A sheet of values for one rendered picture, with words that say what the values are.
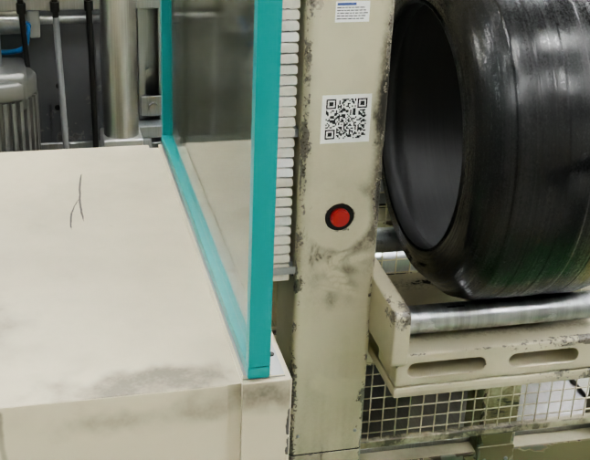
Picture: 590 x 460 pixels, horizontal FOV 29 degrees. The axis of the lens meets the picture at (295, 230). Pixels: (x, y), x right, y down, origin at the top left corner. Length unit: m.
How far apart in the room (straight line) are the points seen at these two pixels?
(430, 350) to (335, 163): 0.33
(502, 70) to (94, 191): 0.60
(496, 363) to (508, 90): 0.48
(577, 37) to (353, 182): 0.39
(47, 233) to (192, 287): 0.19
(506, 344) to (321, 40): 0.57
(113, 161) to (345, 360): 0.65
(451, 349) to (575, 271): 0.23
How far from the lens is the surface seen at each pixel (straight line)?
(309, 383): 1.89
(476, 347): 1.83
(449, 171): 2.11
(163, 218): 1.25
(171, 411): 0.97
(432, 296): 2.08
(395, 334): 1.74
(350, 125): 1.69
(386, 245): 2.03
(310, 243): 1.76
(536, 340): 1.87
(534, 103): 1.59
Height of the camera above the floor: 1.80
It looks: 26 degrees down
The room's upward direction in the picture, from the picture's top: 3 degrees clockwise
